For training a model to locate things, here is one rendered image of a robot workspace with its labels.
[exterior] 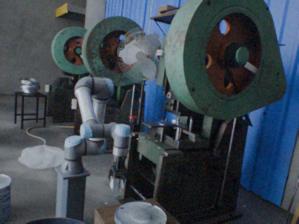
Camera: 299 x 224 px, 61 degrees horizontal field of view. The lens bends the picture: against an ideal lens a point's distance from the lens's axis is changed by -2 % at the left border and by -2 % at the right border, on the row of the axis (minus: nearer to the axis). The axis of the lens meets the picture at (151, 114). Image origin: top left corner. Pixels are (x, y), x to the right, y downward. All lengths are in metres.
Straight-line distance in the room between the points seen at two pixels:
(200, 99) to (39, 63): 7.07
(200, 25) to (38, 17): 7.11
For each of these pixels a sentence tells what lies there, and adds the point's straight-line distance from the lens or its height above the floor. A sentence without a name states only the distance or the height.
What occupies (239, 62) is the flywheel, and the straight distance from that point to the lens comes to 1.66.
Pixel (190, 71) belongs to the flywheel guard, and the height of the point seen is 1.20.
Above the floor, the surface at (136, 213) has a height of 0.37.
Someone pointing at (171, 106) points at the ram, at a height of 0.92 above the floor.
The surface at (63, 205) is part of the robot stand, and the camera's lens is 1.88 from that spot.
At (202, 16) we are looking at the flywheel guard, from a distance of 1.52.
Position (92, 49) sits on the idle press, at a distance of 3.08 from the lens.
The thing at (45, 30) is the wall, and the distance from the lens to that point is 8.33.
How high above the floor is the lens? 1.19
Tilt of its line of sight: 10 degrees down
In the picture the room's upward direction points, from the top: 7 degrees clockwise
